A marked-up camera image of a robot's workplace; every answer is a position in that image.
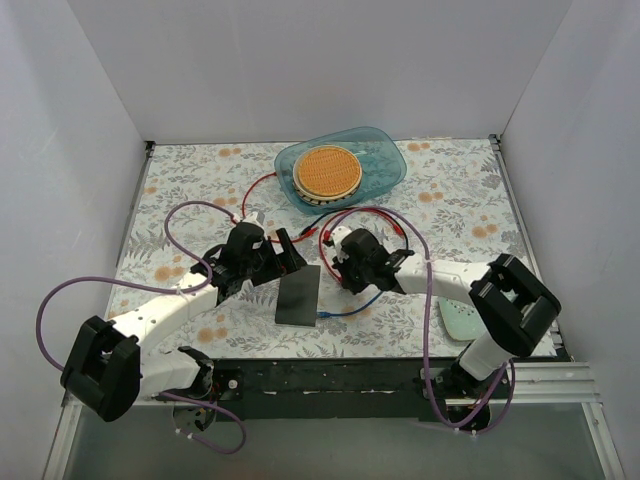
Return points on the black network switch box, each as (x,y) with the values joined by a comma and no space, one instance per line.
(298,297)

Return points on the light green square plate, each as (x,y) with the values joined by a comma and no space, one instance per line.
(461,321)

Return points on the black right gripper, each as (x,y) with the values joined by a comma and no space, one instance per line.
(348,270)

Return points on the orange woven round coaster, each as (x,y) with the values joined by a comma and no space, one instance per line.
(328,171)

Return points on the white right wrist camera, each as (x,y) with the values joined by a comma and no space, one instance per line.
(335,239)

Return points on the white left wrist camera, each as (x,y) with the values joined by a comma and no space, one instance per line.
(255,218)

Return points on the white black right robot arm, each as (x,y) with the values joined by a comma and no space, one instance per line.
(516,308)

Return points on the floral patterned table mat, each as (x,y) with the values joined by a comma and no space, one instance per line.
(453,194)

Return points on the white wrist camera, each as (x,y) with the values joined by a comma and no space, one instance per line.
(255,218)
(335,239)

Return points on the aluminium frame rail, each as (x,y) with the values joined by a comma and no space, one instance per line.
(546,423)

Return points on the teal plastic container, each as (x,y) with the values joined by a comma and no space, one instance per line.
(383,166)

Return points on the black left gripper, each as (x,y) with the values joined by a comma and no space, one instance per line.
(279,255)

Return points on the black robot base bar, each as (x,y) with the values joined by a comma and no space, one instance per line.
(321,388)

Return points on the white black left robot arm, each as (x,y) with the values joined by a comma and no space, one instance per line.
(111,363)

